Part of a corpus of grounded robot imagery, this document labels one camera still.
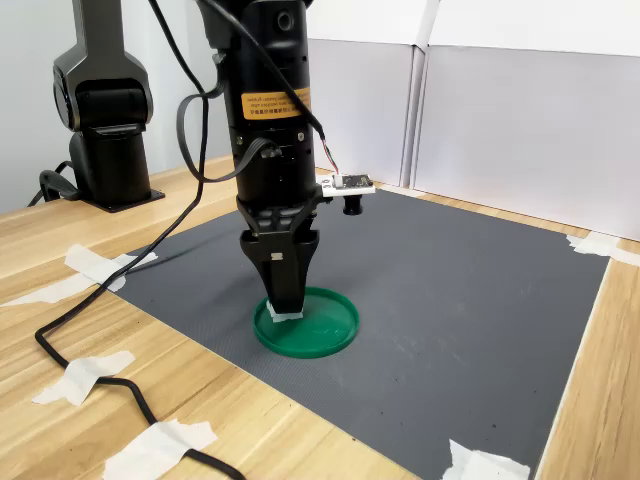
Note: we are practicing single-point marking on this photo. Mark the small white plastic terminal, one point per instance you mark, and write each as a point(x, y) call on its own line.
point(286, 317)

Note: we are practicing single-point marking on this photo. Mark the round green lid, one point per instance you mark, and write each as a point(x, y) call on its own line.
point(330, 325)

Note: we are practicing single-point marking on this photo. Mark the white tape piece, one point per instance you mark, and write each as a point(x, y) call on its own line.
point(80, 375)
point(85, 260)
point(480, 465)
point(150, 450)
point(400, 191)
point(595, 245)

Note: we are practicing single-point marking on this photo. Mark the white partition panel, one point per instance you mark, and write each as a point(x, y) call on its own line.
point(525, 125)
point(365, 100)

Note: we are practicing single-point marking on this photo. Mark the dark grey mat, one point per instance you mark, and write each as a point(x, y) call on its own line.
point(450, 325)

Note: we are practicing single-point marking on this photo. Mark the long white tape strip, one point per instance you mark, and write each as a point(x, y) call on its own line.
point(25, 299)

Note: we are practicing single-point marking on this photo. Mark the white camera box circuit board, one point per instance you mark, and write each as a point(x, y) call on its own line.
point(352, 184)

